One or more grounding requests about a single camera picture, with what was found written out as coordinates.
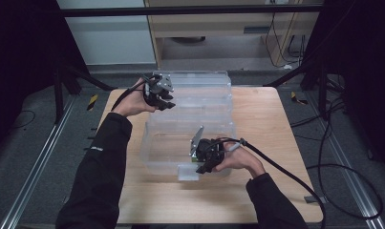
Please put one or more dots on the black horizontal frame bar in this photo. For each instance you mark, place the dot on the black horizontal frame bar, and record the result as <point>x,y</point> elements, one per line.
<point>180,11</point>

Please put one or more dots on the light wooden desk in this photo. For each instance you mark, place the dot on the light wooden desk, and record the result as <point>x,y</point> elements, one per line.
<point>212,25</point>

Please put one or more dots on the black metal stand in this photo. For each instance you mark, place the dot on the black metal stand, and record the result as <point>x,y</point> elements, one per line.
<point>58,95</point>
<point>322,92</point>

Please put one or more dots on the person's right hand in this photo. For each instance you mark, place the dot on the person's right hand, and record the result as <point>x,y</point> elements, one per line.
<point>241,160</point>

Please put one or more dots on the person's left hand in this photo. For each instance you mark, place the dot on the person's left hand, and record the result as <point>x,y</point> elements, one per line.
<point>132,101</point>

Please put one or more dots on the aluminium floor rail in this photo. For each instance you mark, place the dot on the aluminium floor rail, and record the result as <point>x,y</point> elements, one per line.
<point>34,171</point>
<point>349,175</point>

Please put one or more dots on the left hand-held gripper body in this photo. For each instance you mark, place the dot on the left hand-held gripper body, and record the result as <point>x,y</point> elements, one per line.
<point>155,89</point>

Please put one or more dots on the white cabinet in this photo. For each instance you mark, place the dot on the white cabinet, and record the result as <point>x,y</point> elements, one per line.
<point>110,38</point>

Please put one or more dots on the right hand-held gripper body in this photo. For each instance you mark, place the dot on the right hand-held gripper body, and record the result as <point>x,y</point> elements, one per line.
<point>209,152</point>

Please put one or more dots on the black curtain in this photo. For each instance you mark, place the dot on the black curtain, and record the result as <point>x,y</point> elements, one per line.
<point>368,63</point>
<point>21,47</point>

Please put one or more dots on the clear plastic storage box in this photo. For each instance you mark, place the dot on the clear plastic storage box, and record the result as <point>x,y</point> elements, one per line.
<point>199,111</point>

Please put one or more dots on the yellow black striped tape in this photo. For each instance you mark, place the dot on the yellow black striped tape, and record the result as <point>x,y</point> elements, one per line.
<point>92,102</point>
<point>297,99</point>

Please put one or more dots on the grey tape strip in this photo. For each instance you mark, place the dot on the grey tape strip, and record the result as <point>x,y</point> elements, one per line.
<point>311,199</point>

